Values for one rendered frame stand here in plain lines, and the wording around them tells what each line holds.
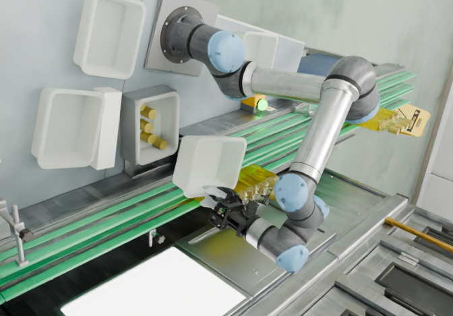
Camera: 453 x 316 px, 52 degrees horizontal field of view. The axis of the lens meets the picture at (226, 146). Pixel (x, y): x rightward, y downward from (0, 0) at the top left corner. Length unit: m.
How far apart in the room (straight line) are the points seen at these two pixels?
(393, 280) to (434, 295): 0.13
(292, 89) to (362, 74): 0.26
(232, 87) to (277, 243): 0.56
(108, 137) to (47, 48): 0.31
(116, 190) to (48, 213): 0.22
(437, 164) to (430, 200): 0.63
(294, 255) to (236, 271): 0.37
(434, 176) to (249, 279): 6.57
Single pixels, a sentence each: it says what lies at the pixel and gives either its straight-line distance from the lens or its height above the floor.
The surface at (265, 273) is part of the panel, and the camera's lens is 1.47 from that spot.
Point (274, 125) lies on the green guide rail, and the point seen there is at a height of 0.92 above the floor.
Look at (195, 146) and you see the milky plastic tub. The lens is 1.21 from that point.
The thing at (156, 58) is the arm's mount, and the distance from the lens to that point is 1.52.
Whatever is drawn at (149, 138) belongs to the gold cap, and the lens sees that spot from 1.52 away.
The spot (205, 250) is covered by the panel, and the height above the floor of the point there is 1.07.
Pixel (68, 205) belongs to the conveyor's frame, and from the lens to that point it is 1.42.
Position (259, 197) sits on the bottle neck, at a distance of 1.57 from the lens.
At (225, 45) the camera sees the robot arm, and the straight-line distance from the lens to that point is 1.39.
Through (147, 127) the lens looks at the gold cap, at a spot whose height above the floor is 0.81.
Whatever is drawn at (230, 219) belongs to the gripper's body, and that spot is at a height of 1.25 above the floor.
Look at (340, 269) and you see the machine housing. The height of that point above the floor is 1.42.
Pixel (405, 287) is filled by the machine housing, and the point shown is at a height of 1.60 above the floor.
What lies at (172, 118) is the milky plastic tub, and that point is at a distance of 1.55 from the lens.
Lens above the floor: 1.89
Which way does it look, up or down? 36 degrees down
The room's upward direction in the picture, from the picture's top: 115 degrees clockwise
